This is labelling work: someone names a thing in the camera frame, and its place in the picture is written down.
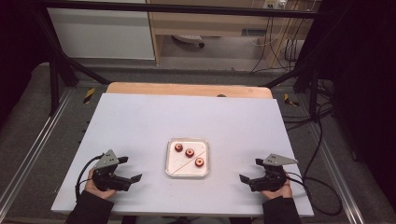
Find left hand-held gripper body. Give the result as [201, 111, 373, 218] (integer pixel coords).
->
[92, 149, 132, 191]

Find person's right hand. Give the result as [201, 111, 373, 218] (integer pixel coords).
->
[261, 178, 293, 200]

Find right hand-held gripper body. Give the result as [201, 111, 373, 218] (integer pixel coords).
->
[248, 153, 298, 192]

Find square white tray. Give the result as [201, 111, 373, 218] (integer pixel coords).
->
[164, 137, 210, 179]

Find white cabinet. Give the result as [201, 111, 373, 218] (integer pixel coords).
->
[46, 7, 156, 61]

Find thin wooden skewer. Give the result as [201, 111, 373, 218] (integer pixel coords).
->
[173, 150, 206, 174]

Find white board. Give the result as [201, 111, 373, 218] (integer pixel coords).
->
[50, 92, 315, 217]

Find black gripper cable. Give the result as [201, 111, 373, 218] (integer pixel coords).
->
[75, 153, 106, 203]
[285, 171, 344, 217]

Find wooden table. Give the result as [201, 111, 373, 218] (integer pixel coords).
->
[106, 81, 274, 100]

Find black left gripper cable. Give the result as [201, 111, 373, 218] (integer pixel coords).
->
[75, 153, 106, 203]

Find bundle of black cables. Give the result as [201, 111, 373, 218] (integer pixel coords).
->
[250, 15, 312, 74]

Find person's left hand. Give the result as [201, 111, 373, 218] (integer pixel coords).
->
[84, 168, 118, 200]

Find light wooden desk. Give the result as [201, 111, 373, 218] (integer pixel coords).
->
[146, 0, 316, 67]

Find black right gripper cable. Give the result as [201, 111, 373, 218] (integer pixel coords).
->
[285, 171, 344, 217]

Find aluminium floor rail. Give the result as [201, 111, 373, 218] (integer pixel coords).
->
[309, 122, 366, 224]
[0, 88, 75, 207]

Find grey chair base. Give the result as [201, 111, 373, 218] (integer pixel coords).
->
[172, 34, 206, 49]

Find black metal frame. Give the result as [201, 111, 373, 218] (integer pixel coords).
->
[29, 0, 331, 120]

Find white power strip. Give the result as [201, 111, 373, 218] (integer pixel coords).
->
[262, 0, 288, 10]

